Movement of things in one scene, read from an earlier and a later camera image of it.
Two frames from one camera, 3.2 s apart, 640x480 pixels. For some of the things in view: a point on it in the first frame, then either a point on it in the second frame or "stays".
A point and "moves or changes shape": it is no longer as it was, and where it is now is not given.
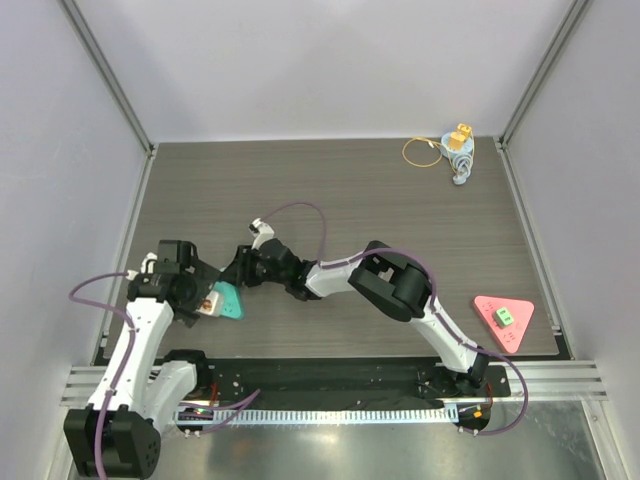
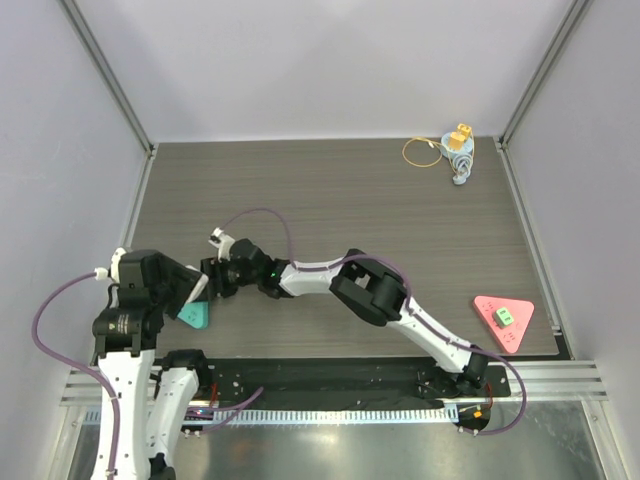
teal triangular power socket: [231, 299] moves or changes shape
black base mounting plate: [342, 382] stays
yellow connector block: [456, 139] stays
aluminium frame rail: [551, 381] stays
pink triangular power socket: [509, 335] stays
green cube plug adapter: [503, 317] stays
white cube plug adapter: [212, 304] moves or changes shape
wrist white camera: [261, 231] -> [223, 242]
